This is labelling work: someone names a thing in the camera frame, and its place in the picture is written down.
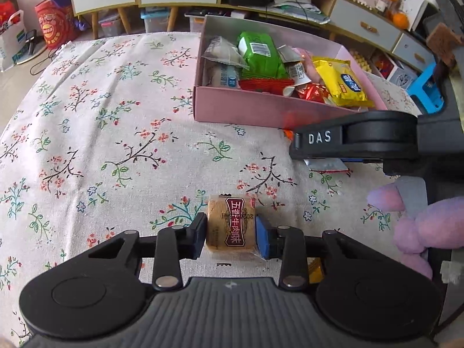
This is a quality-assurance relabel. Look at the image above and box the small yellow candy packet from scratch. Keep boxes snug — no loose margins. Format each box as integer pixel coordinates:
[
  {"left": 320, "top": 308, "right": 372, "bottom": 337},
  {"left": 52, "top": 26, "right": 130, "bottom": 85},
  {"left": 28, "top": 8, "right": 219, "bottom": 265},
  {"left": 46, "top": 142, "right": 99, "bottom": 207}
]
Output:
[{"left": 308, "top": 257, "right": 325, "bottom": 285}]

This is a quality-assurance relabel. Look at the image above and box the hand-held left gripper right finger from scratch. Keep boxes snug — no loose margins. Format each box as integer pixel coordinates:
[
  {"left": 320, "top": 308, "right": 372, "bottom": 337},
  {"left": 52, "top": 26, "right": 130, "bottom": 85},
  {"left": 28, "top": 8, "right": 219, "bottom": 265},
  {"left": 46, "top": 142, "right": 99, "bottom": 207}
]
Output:
[{"left": 255, "top": 215, "right": 378, "bottom": 292}]

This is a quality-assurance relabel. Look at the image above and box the shiny red candy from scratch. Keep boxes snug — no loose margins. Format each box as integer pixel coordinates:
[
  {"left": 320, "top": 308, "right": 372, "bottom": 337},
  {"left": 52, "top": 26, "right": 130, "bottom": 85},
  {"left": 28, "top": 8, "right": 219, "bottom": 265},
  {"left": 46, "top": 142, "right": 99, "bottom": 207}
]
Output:
[{"left": 296, "top": 82, "right": 333, "bottom": 104}]

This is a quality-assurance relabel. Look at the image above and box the blue plastic stool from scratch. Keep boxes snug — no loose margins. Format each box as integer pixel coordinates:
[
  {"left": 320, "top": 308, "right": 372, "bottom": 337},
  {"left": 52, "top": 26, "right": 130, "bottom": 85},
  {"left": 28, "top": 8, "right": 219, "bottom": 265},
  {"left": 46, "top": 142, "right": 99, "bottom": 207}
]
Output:
[{"left": 405, "top": 63, "right": 445, "bottom": 114}]

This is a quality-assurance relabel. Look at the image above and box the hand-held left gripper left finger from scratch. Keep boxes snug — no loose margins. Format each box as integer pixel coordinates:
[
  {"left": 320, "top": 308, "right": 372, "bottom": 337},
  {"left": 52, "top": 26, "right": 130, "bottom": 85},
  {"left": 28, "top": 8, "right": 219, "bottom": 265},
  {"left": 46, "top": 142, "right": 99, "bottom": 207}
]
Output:
[{"left": 81, "top": 212, "right": 208, "bottom": 292}]

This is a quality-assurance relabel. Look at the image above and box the brown sponge block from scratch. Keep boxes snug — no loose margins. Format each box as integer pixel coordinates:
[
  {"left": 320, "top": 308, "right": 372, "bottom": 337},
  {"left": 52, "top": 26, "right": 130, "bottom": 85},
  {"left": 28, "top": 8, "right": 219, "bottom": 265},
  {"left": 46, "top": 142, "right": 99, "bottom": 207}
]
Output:
[{"left": 425, "top": 23, "right": 460, "bottom": 68}]

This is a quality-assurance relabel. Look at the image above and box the small silver snack packet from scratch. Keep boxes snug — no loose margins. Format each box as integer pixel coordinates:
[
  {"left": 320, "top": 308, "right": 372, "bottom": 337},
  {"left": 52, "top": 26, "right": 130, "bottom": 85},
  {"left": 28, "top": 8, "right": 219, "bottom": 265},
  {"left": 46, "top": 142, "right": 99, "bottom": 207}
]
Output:
[{"left": 277, "top": 45, "right": 313, "bottom": 88}]

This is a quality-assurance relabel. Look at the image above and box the pile of papers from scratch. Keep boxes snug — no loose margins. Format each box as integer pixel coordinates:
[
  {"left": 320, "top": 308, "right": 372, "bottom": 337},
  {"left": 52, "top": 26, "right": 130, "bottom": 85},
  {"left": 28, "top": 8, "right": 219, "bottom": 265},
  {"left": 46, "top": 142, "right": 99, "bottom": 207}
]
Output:
[{"left": 267, "top": 0, "right": 331, "bottom": 25}]

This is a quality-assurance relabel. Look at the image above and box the white shopping bag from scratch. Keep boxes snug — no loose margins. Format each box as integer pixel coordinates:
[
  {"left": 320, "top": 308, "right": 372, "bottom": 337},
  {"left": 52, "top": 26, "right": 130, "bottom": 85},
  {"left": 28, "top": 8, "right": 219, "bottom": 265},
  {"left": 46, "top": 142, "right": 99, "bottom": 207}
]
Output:
[{"left": 0, "top": 1, "right": 28, "bottom": 72}]

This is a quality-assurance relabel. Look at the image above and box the person's right hand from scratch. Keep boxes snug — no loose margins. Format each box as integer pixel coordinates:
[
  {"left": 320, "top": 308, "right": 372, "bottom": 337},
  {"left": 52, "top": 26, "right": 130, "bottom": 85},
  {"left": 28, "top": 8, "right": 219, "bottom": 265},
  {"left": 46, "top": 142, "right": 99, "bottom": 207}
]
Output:
[{"left": 366, "top": 183, "right": 464, "bottom": 280}]

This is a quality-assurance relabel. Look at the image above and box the tan snack packet maroon label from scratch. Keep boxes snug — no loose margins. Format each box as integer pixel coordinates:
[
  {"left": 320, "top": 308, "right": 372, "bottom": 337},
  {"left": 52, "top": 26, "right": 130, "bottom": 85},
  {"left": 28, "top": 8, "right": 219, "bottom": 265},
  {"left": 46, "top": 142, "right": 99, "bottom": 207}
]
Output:
[{"left": 204, "top": 193, "right": 262, "bottom": 262}]

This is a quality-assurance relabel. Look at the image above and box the yellow snack packet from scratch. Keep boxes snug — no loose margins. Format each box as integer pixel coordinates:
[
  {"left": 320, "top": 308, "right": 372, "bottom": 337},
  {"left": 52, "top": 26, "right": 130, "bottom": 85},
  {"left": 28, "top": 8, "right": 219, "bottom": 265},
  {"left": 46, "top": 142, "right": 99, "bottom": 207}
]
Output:
[{"left": 311, "top": 56, "right": 375, "bottom": 109}]

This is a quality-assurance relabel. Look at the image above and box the blue lidded storage bin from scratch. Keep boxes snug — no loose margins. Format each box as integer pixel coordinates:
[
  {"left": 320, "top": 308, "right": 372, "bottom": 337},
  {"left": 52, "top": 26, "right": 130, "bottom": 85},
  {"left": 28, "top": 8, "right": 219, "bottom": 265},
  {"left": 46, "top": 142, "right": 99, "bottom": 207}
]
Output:
[{"left": 140, "top": 7, "right": 172, "bottom": 34}]

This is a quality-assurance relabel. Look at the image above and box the floral tablecloth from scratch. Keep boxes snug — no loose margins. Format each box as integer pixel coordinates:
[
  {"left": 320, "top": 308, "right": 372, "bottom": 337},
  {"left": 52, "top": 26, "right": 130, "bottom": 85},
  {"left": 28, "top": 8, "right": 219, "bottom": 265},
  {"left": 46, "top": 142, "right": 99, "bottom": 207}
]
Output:
[{"left": 0, "top": 32, "right": 451, "bottom": 348}]

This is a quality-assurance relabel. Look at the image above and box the white paper box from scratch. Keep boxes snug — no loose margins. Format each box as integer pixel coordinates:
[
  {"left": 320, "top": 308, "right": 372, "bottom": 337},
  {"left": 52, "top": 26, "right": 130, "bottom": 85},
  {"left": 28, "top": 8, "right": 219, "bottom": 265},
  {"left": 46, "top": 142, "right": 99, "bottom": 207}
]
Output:
[{"left": 402, "top": 0, "right": 429, "bottom": 32}]

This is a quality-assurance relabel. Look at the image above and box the red silver snack packet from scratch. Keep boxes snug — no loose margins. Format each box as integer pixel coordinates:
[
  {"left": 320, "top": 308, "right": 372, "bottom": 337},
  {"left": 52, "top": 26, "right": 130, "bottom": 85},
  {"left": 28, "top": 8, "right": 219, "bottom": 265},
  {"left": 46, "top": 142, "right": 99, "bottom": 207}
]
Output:
[{"left": 304, "top": 157, "right": 351, "bottom": 175}]

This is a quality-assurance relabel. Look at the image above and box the white printed box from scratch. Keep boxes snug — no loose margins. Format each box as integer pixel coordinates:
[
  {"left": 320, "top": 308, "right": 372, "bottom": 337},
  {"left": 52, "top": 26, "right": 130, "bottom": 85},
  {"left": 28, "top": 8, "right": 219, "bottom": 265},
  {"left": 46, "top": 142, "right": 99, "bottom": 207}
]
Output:
[{"left": 386, "top": 67, "right": 418, "bottom": 90}]

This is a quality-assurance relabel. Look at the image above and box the red gift bag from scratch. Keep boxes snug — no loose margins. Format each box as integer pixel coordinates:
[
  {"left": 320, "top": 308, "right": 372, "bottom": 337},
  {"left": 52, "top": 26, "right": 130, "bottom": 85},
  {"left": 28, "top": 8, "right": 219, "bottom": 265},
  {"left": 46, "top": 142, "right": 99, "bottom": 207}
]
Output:
[{"left": 34, "top": 0, "right": 81, "bottom": 50}]

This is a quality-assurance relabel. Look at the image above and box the clear storage bin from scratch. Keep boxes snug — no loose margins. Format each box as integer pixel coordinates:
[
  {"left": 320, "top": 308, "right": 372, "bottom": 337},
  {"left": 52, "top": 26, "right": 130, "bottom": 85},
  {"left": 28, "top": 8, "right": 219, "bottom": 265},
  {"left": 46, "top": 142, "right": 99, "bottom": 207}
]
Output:
[
  {"left": 97, "top": 10, "right": 123, "bottom": 37},
  {"left": 184, "top": 10, "right": 208, "bottom": 34}
]

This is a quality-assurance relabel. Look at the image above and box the green snack packet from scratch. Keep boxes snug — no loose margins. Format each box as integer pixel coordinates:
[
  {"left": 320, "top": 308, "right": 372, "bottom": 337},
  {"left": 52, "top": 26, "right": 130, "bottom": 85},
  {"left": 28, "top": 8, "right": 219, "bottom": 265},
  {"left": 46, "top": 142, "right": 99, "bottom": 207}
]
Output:
[{"left": 237, "top": 31, "right": 291, "bottom": 81}]

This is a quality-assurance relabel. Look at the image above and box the red snack packet white print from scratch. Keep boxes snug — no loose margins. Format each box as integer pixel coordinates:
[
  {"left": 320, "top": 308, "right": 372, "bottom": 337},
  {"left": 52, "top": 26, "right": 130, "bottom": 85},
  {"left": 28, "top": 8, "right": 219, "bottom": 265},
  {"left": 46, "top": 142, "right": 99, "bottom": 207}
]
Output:
[{"left": 239, "top": 77, "right": 296, "bottom": 95}]

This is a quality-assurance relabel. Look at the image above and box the yellow bead toy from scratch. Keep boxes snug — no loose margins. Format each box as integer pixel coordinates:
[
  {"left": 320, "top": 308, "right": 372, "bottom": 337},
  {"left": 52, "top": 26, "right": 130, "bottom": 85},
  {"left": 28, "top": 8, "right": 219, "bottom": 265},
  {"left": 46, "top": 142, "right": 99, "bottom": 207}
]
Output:
[{"left": 349, "top": 50, "right": 373, "bottom": 75}]

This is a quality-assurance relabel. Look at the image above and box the pink cardboard box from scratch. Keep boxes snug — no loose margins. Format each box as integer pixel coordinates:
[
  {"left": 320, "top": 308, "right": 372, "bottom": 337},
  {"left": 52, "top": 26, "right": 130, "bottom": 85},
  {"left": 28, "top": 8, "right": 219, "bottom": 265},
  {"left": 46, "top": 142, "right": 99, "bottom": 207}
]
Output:
[{"left": 192, "top": 14, "right": 388, "bottom": 131}]

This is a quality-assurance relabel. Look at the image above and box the black cable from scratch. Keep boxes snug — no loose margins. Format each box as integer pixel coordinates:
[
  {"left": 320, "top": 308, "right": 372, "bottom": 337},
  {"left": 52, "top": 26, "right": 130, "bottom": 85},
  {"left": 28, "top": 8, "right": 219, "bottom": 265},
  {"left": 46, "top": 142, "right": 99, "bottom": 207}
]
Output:
[{"left": 30, "top": 46, "right": 63, "bottom": 75}]

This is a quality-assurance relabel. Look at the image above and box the clear triangular snack packet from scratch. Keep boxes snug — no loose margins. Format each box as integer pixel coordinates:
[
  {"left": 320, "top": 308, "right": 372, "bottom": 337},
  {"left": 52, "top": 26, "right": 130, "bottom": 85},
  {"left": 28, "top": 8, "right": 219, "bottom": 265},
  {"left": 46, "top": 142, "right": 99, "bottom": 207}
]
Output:
[{"left": 202, "top": 36, "right": 249, "bottom": 70}]

